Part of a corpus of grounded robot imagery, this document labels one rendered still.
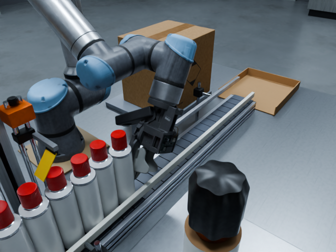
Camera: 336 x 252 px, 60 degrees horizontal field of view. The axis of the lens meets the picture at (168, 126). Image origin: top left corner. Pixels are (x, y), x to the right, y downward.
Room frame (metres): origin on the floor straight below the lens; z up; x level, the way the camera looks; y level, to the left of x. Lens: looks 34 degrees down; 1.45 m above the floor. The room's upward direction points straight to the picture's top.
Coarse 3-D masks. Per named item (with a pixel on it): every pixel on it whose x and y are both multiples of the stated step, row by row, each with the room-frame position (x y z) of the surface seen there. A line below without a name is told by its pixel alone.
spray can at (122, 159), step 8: (112, 136) 0.50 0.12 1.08; (120, 136) 0.50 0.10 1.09; (112, 144) 0.50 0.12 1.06; (120, 144) 0.49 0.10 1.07; (128, 144) 0.52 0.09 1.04; (112, 152) 0.49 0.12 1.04; (120, 152) 0.49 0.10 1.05; (128, 152) 0.50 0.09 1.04; (120, 160) 0.48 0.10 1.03; (128, 160) 0.49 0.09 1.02; (120, 168) 0.48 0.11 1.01; (128, 168) 0.49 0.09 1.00; (120, 176) 0.48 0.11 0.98; (128, 176) 0.49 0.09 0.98; (120, 184) 0.48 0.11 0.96; (128, 184) 0.49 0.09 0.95; (120, 192) 0.48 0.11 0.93; (128, 192) 0.49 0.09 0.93; (120, 200) 0.48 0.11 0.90
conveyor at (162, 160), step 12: (240, 96) 1.05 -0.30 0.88; (216, 108) 0.95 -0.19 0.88; (228, 108) 0.95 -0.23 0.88; (240, 108) 0.95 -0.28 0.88; (204, 120) 0.87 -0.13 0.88; (216, 120) 0.87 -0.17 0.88; (228, 120) 0.87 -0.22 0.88; (192, 132) 0.80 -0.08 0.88; (216, 132) 0.80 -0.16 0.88; (180, 144) 0.73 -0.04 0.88; (204, 144) 0.73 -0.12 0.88; (156, 156) 0.67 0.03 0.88; (168, 156) 0.67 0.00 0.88; (144, 180) 0.57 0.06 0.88; (120, 216) 0.45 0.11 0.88; (108, 228) 0.42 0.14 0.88
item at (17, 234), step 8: (0, 200) 0.32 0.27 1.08; (0, 208) 0.30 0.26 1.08; (8, 208) 0.31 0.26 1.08; (0, 216) 0.30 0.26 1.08; (8, 216) 0.30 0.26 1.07; (16, 216) 0.32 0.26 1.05; (0, 224) 0.29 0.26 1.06; (8, 224) 0.30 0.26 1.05; (16, 224) 0.31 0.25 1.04; (0, 232) 0.29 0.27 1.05; (8, 232) 0.29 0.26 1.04; (16, 232) 0.30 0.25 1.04; (24, 232) 0.31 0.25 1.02; (0, 240) 0.28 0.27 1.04; (8, 240) 0.29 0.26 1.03; (16, 240) 0.29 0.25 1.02; (24, 240) 0.30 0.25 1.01; (0, 248) 0.28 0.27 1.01; (8, 248) 0.28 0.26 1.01; (16, 248) 0.29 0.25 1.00; (24, 248) 0.30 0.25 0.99; (32, 248) 0.31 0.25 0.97
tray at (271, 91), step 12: (240, 72) 1.31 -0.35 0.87; (252, 72) 1.36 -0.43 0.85; (264, 72) 1.32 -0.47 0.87; (240, 84) 1.25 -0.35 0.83; (252, 84) 1.25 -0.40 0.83; (264, 84) 1.25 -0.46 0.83; (276, 84) 1.25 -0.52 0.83; (288, 84) 1.25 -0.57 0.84; (264, 96) 1.14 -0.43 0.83; (276, 96) 1.14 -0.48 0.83; (288, 96) 1.10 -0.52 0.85; (264, 108) 1.03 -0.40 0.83; (276, 108) 0.99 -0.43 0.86
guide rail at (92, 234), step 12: (252, 96) 1.01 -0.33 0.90; (204, 132) 0.75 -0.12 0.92; (192, 144) 0.69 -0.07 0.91; (180, 156) 0.63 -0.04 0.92; (168, 168) 0.59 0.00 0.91; (156, 180) 0.55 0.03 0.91; (144, 192) 0.51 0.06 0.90; (120, 204) 0.46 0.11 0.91; (132, 204) 0.47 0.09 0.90; (108, 216) 0.42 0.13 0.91; (96, 228) 0.39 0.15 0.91; (84, 240) 0.36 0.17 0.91
